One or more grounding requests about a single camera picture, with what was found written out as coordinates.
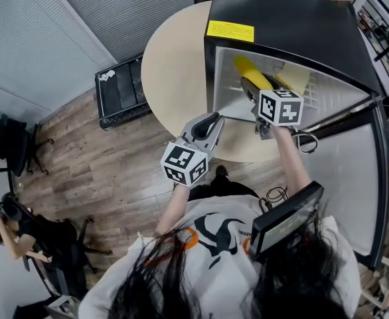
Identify bread slice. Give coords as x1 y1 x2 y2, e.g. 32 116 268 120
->
275 63 311 96

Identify yellow fridge sticker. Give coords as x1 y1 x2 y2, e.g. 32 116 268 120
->
206 20 255 43

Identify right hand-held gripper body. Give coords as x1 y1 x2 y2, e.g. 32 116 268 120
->
251 89 305 142

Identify black mini fridge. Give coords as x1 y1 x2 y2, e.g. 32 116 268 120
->
203 0 389 269

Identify white wire fridge shelf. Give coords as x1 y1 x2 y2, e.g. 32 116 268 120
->
300 74 348 110

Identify round beige table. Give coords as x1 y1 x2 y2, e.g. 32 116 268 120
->
140 0 281 163

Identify grey laptop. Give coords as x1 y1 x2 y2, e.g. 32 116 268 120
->
13 294 79 319

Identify empty black office chair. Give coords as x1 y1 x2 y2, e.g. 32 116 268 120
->
0 106 55 177

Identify person's right forearm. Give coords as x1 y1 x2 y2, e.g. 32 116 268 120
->
270 124 312 199

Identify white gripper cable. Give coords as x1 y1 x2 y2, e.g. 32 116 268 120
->
293 131 319 155

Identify metal storage shelf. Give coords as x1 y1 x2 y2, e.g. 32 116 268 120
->
353 0 389 89

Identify black floor tray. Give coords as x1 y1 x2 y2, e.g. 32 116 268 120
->
94 54 153 130

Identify person's white printed shirt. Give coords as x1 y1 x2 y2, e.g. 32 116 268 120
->
78 194 363 319

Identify person's left forearm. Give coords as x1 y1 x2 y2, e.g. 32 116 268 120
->
155 184 191 237

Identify person's black trousers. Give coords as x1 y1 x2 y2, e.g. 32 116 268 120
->
187 165 260 201

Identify black swivel chair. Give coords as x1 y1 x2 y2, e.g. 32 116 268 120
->
21 211 112 295

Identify black chest-mounted device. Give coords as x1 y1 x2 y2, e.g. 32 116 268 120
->
248 180 325 262

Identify black cable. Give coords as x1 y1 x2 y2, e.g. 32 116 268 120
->
259 186 288 212

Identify yellow banana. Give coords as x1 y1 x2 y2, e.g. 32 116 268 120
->
233 55 274 91

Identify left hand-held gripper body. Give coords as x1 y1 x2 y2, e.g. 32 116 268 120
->
160 134 215 188

